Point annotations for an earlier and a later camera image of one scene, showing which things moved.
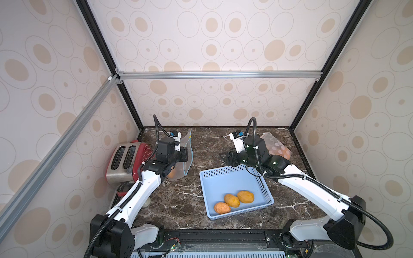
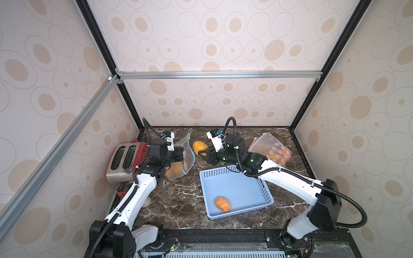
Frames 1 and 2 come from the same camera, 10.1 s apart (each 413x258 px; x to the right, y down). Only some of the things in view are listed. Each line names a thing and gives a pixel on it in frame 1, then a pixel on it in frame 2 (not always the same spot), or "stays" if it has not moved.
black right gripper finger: (228, 162) to (209, 158)
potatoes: (232, 201) to (199, 145)
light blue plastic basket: (230, 190) stays
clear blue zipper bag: (181, 168) stays
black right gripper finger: (227, 153) to (208, 151)
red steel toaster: (125, 159) stays
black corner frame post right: (319, 82) stays
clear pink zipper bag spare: (275, 147) stays
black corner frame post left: (106, 51) stays
